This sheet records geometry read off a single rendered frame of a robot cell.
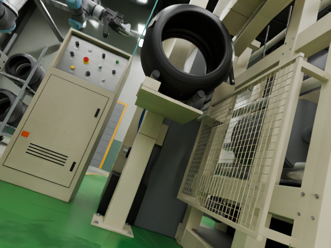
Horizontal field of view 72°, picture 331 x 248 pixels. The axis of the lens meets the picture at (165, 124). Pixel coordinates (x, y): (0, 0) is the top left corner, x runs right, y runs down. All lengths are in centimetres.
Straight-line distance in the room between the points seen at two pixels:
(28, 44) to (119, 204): 1185
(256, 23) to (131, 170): 127
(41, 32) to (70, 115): 1132
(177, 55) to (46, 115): 108
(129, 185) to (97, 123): 59
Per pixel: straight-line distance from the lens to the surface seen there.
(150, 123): 159
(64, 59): 211
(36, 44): 1289
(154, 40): 138
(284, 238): 92
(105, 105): 190
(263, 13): 171
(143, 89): 125
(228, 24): 197
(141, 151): 156
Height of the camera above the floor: 36
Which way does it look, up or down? 14 degrees up
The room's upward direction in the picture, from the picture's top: 20 degrees clockwise
